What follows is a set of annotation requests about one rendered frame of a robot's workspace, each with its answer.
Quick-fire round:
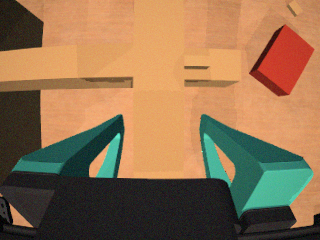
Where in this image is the red block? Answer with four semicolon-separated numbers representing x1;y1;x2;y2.
249;25;314;97

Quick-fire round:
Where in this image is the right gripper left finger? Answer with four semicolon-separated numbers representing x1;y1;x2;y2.
11;114;125;178

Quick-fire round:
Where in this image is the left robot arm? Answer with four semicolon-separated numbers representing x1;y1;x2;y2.
0;196;13;224

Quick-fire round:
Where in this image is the brown wooden rail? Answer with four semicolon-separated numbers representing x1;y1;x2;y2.
0;43;241;92

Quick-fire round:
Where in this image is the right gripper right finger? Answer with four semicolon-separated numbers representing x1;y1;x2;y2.
199;114;314;218

